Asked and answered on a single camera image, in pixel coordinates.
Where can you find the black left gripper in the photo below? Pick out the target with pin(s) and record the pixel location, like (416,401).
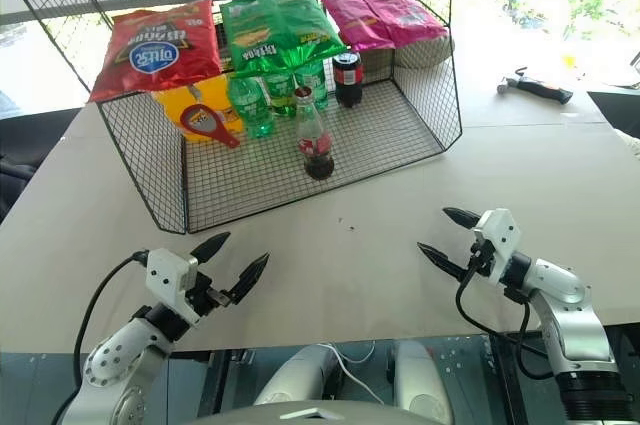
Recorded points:
(205,295)

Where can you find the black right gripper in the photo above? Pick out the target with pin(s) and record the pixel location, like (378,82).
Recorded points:
(482,260)

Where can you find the red ring-shaped tool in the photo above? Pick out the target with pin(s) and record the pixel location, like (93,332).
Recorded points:
(225,137)

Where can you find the glass cola bottle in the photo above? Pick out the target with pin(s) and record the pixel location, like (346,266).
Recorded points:
(315,145)

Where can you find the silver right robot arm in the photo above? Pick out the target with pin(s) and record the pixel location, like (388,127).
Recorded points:
(570,315)

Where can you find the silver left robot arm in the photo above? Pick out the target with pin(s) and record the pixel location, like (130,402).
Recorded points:
(120,350)

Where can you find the green soda plastic bottle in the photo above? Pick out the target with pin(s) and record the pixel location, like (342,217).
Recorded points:
(280,95)
(314,85)
(252,110)

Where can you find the orange soda plastic bottle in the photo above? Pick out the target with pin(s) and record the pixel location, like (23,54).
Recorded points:
(170,110)
(225,100)

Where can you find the black cola plastic bottle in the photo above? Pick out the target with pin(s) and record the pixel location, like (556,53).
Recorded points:
(348,80)

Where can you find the white rounded robot shell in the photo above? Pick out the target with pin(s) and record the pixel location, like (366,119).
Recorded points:
(300,375)
(422,380)

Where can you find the grey robot torso top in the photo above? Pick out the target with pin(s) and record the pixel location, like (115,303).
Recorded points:
(320,415)

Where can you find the grey cloth sack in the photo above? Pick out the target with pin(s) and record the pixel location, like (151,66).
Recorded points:
(425,56)

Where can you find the black flat panel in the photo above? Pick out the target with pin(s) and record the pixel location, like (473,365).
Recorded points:
(617,110)

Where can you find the dark chair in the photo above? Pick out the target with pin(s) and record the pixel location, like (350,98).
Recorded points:
(30,165)

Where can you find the red chip bag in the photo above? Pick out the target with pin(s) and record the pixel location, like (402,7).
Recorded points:
(155,50)

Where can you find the green chip bag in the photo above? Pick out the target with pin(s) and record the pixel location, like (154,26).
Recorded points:
(270,25)

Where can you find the pink chip bag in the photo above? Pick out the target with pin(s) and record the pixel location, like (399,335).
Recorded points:
(370,10)

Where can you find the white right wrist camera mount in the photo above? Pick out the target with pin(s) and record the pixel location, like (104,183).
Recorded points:
(497,230)

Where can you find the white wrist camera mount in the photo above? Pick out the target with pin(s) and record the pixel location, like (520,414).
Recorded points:
(165,275)
(497,230)

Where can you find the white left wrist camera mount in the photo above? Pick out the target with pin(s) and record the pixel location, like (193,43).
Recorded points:
(165,275)

